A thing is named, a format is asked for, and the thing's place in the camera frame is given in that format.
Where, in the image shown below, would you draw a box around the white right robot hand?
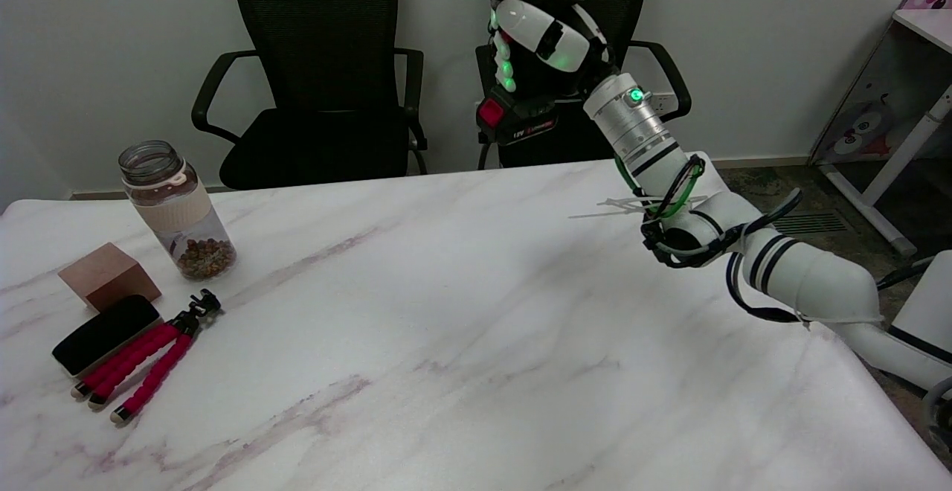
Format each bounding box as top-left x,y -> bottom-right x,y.
487,0 -> 618,101

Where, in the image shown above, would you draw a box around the floor vent grille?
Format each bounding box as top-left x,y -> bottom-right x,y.
773,211 -> 849,237

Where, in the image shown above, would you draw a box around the grey panda print panel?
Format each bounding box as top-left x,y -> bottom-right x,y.
809,21 -> 952,168

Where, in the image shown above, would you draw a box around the white desk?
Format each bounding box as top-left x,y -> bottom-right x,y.
818,9 -> 952,257

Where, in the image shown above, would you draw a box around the glass jar with nuts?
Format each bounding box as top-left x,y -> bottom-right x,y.
119,140 -> 237,281

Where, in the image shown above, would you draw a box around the brown wooden block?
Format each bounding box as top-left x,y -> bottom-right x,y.
58,243 -> 162,312

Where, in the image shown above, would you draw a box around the red flexible mini tripod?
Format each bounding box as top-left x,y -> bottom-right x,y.
71,289 -> 223,426

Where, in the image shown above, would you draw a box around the black whiteboard eraser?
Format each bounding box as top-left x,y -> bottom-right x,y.
52,295 -> 163,378

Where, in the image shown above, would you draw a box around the white cable ties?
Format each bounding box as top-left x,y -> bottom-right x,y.
569,193 -> 709,221

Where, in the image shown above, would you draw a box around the green robot cable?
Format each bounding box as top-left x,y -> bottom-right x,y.
614,155 -> 706,221

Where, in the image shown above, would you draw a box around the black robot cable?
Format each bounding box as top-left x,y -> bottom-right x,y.
640,155 -> 952,325

